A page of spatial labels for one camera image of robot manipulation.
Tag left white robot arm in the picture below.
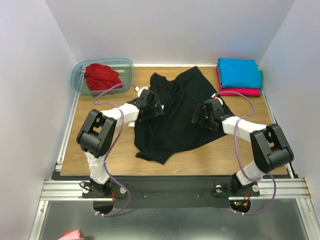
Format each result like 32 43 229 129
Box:
76 87 164 198

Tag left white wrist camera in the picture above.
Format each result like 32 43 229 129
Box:
135 86 149 97

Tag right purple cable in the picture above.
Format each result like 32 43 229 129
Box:
211 91 277 216

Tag pink cloth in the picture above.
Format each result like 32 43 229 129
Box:
58 229 83 240

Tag folded green t shirt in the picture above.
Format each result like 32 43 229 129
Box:
259 70 264 91

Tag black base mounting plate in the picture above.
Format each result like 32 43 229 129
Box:
79 175 260 212

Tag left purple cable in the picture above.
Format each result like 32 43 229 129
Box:
92 82 132 218

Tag folded blue t shirt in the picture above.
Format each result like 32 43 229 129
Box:
217 57 262 89

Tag purple cable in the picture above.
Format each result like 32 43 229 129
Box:
211 91 277 216
92 82 132 218

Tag folded pink t shirt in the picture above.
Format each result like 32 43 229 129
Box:
215 67 261 97

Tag aluminium frame rail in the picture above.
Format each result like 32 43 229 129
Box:
40 180 83 201

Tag clear blue plastic bin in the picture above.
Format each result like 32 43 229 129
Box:
70 58 134 96

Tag red t shirt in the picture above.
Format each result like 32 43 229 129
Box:
84 63 122 91

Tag black t shirt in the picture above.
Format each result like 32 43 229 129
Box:
134 66 225 165

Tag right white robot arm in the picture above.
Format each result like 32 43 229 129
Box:
192 97 294 195

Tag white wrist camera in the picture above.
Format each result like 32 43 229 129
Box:
211 93 224 106
135 86 149 97

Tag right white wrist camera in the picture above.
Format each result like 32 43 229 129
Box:
211 93 224 106

